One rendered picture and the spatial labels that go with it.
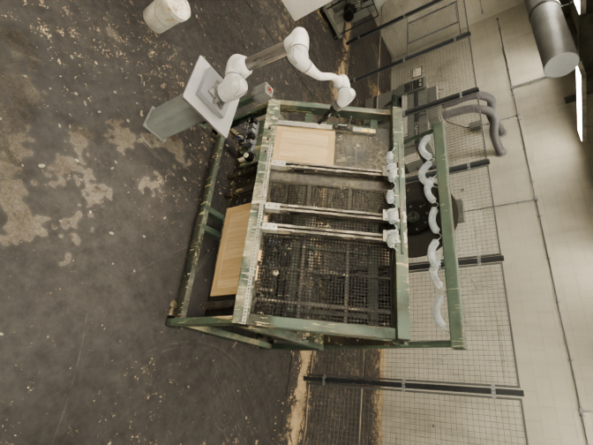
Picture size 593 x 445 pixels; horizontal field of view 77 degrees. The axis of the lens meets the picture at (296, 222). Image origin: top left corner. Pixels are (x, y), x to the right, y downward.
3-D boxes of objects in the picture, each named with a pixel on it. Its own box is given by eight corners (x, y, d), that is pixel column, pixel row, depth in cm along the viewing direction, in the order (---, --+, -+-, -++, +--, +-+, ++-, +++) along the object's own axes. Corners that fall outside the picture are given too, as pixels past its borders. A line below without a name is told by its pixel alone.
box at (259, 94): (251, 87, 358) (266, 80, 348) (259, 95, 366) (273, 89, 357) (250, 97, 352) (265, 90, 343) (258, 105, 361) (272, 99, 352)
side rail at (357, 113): (281, 107, 378) (281, 99, 368) (387, 117, 377) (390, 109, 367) (280, 111, 375) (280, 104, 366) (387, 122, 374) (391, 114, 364)
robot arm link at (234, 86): (215, 94, 295) (236, 86, 284) (218, 76, 301) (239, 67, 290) (228, 107, 308) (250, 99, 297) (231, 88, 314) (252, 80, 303)
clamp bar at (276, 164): (272, 162, 342) (271, 146, 320) (400, 174, 340) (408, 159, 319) (271, 170, 337) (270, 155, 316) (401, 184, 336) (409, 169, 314)
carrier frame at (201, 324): (213, 125, 414) (272, 100, 370) (283, 184, 514) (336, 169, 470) (164, 325, 319) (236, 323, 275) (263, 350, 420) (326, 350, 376)
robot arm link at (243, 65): (220, 76, 300) (223, 55, 307) (233, 87, 313) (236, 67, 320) (301, 41, 261) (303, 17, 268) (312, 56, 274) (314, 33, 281)
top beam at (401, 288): (389, 113, 371) (392, 106, 362) (399, 114, 371) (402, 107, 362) (394, 340, 277) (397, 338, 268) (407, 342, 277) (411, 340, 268)
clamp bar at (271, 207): (266, 203, 323) (265, 190, 301) (401, 216, 321) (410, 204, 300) (265, 214, 319) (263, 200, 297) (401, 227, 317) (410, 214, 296)
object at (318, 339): (314, 267, 359) (399, 257, 314) (321, 272, 370) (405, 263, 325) (308, 342, 329) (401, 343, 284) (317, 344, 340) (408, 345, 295)
